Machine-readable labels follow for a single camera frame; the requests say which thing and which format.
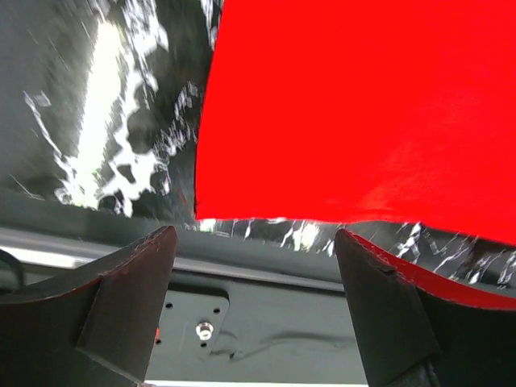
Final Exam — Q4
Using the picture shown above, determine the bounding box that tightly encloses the red t shirt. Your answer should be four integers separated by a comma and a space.
195, 1, 515, 244

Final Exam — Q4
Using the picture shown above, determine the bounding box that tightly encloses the black marbled table mat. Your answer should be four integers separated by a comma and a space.
1, 1, 515, 294

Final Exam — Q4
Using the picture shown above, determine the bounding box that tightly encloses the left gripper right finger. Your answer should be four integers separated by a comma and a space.
335, 229, 515, 386

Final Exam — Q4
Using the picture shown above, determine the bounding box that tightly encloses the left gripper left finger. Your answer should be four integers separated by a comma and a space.
1, 227, 177, 386

